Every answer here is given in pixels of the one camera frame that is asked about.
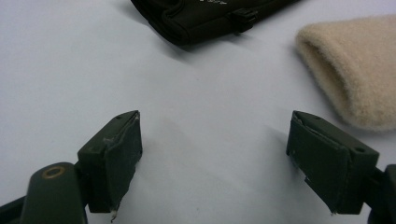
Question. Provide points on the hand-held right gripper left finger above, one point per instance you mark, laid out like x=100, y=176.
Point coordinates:
x=106, y=161

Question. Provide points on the black glove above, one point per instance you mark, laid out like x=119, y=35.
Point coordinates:
x=199, y=18

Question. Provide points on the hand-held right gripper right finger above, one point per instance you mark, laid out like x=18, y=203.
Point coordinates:
x=327, y=161

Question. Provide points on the plain beige knit glove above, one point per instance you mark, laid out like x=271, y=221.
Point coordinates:
x=361, y=68

